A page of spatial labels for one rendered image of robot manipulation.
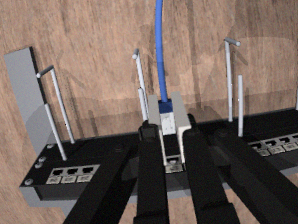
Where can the white ethernet plug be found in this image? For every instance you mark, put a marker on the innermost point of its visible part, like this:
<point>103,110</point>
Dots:
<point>167,118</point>

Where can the blue patch cable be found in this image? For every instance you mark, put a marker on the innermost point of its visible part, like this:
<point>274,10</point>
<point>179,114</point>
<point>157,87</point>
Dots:
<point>159,50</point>

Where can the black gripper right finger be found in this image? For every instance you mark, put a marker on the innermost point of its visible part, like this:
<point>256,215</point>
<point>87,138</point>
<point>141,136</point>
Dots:
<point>270,196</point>

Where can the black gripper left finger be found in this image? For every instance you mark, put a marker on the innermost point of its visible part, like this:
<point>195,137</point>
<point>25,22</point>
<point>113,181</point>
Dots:
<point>104,199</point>

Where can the dark grey patch panel rack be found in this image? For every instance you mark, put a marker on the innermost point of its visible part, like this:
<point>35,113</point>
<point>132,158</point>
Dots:
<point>64,168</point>

